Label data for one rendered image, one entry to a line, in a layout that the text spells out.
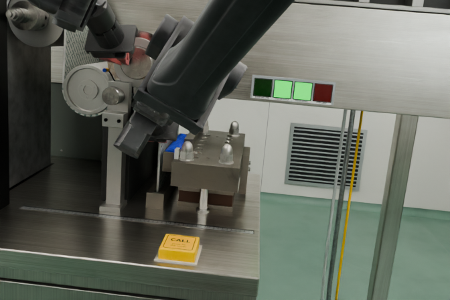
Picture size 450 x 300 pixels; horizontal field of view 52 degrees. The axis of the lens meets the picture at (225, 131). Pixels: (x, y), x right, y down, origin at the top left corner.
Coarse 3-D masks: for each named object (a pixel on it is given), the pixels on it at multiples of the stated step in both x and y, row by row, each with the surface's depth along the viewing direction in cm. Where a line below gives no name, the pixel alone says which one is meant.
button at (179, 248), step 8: (168, 240) 90; (176, 240) 91; (184, 240) 91; (192, 240) 91; (160, 248) 87; (168, 248) 87; (176, 248) 87; (184, 248) 87; (192, 248) 88; (160, 256) 87; (168, 256) 87; (176, 256) 87; (184, 256) 87; (192, 256) 87
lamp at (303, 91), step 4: (296, 84) 137; (300, 84) 137; (304, 84) 137; (308, 84) 137; (296, 88) 137; (300, 88) 137; (304, 88) 137; (308, 88) 137; (296, 92) 137; (300, 92) 137; (304, 92) 137; (308, 92) 137; (296, 96) 138; (300, 96) 138; (304, 96) 138; (308, 96) 137
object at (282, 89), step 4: (276, 80) 137; (276, 84) 137; (280, 84) 137; (284, 84) 137; (288, 84) 137; (276, 88) 138; (280, 88) 138; (284, 88) 137; (288, 88) 137; (276, 92) 138; (280, 92) 138; (284, 92) 138; (288, 92) 138; (276, 96) 138; (280, 96) 138; (284, 96) 138; (288, 96) 138
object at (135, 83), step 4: (136, 40) 105; (140, 40) 105; (144, 40) 105; (148, 40) 105; (136, 44) 105; (140, 44) 105; (144, 44) 105; (148, 44) 105; (116, 64) 107; (116, 68) 107; (120, 68) 107; (116, 72) 107; (120, 72) 107; (120, 76) 107; (124, 76) 107; (124, 80) 107; (128, 80) 107; (132, 80) 107; (136, 80) 107; (140, 80) 107; (132, 84) 107; (136, 84) 107; (140, 84) 107
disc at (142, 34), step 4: (140, 32) 106; (144, 32) 106; (148, 32) 106; (136, 36) 106; (140, 36) 106; (144, 36) 106; (148, 36) 106; (152, 36) 106; (108, 64) 108; (112, 64) 108; (112, 68) 108; (112, 72) 108; (116, 76) 108; (120, 80) 108; (132, 88) 108; (136, 88) 108; (132, 92) 109
